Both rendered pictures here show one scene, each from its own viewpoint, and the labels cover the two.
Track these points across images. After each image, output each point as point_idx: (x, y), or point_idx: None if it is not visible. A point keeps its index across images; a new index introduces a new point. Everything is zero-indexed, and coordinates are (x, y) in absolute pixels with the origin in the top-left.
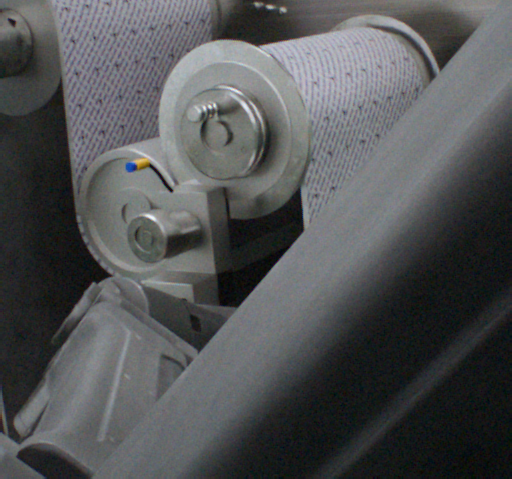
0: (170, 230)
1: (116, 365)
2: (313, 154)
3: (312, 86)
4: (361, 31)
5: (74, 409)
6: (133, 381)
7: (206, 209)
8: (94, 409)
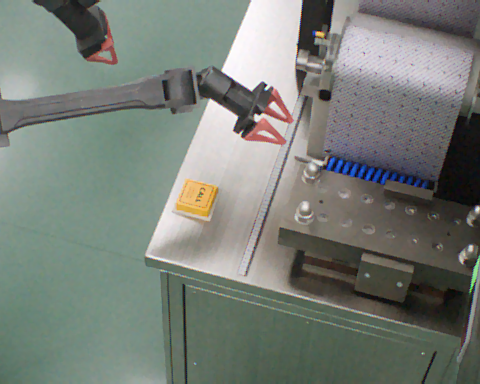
0: (299, 64)
1: (90, 96)
2: (341, 89)
3: (356, 69)
4: (454, 64)
5: (35, 99)
6: (81, 102)
7: (322, 68)
8: (39, 102)
